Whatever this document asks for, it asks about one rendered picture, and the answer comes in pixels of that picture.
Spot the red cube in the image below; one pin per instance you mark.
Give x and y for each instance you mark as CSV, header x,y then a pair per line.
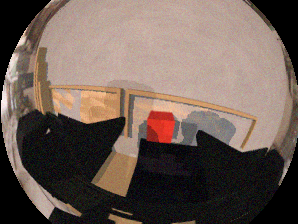
x,y
160,127

